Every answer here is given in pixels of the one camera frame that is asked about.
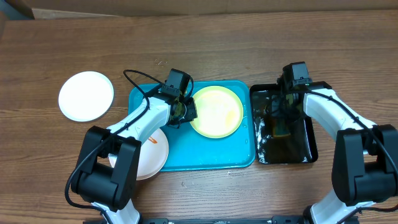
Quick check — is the green yellow sponge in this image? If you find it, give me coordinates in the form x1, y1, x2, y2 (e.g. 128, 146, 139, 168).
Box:
272, 119, 290, 138

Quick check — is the yellow plate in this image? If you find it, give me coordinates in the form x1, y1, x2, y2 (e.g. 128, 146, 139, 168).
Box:
190, 86, 243, 139

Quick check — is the white plate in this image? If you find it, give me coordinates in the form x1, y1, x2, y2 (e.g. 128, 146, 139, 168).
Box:
58, 71, 114, 122
108, 127, 170, 181

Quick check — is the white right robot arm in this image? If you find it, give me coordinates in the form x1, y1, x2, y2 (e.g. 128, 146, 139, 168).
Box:
269, 82, 397, 223

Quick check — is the black water tray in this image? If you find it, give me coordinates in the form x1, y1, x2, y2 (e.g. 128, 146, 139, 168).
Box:
249, 84, 318, 164

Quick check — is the blue plastic tray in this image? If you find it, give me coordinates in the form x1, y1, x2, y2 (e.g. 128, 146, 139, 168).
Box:
127, 80, 257, 172

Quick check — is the cardboard backdrop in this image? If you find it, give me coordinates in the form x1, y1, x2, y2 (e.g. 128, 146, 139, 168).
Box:
7, 0, 397, 17

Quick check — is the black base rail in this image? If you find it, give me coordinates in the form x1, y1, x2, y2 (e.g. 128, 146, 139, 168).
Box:
83, 215, 307, 224

